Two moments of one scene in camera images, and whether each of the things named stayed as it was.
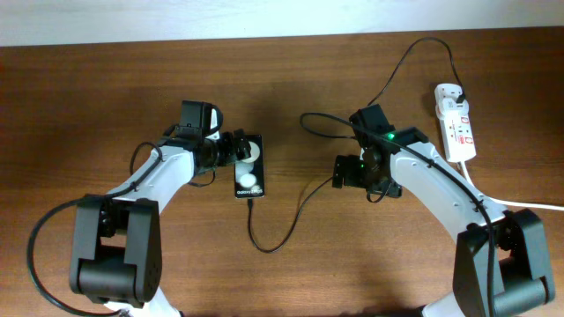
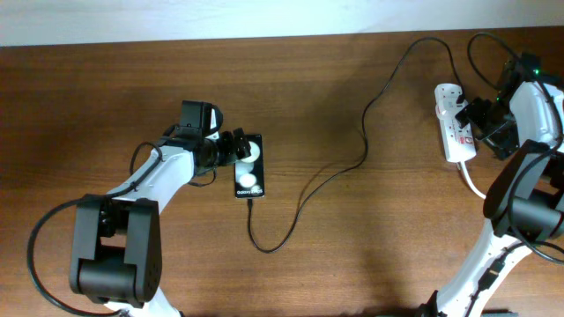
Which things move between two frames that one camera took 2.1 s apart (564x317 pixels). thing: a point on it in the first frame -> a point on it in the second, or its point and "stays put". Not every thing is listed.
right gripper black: (351, 163) -> (503, 142)
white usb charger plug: (446, 96) stays put
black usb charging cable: (370, 103) stays put
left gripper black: (230, 152) stays put
